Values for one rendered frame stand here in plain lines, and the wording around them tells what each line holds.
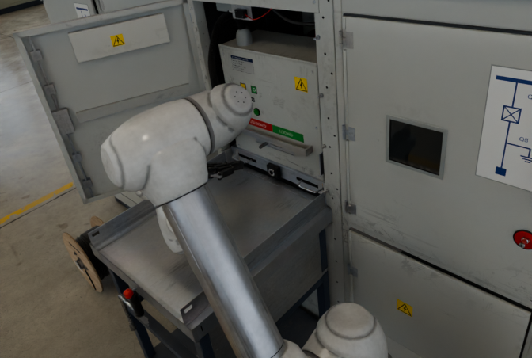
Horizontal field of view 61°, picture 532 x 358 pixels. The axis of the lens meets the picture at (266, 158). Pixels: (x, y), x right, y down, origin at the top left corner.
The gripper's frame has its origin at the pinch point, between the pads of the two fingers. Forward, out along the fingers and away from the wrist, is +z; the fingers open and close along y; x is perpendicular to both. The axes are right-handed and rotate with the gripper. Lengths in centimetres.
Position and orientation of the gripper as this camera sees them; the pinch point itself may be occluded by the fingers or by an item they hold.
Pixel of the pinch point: (235, 165)
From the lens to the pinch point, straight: 169.4
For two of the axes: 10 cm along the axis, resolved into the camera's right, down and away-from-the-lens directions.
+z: 6.8, -1.4, 7.2
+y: 7.2, 2.9, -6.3
